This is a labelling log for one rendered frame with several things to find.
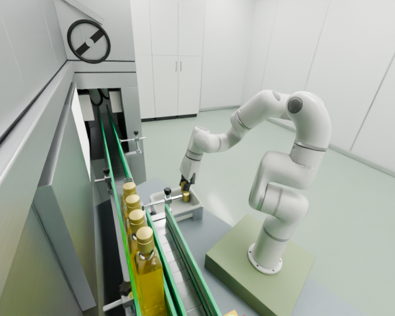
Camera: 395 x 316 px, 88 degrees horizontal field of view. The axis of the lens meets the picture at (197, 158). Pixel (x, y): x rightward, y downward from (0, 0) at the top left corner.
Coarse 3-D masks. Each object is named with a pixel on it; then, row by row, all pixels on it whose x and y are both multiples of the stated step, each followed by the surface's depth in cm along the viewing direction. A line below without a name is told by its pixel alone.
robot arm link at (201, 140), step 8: (200, 128) 84; (192, 136) 85; (200, 136) 81; (208, 136) 78; (216, 136) 80; (192, 144) 85; (200, 144) 80; (208, 144) 77; (216, 144) 78; (200, 152) 86; (208, 152) 79
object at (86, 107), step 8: (112, 88) 148; (80, 96) 135; (88, 96) 137; (112, 96) 142; (80, 104) 137; (88, 104) 139; (112, 104) 144; (120, 104) 146; (88, 112) 142; (112, 112) 147; (88, 120) 144
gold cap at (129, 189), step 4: (124, 184) 56; (128, 184) 56; (132, 184) 56; (124, 188) 55; (128, 188) 55; (132, 188) 55; (124, 192) 55; (128, 192) 55; (132, 192) 56; (136, 192) 57; (124, 196) 56
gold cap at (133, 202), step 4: (128, 196) 52; (132, 196) 52; (136, 196) 52; (128, 200) 51; (132, 200) 51; (136, 200) 51; (128, 204) 50; (132, 204) 50; (136, 204) 51; (128, 208) 51; (132, 208) 51; (136, 208) 51; (140, 208) 53; (128, 212) 52
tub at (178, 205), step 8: (160, 192) 104; (176, 192) 108; (192, 192) 105; (152, 200) 98; (176, 200) 110; (192, 200) 106; (200, 200) 100; (160, 208) 104; (176, 208) 104; (184, 208) 105; (192, 208) 95
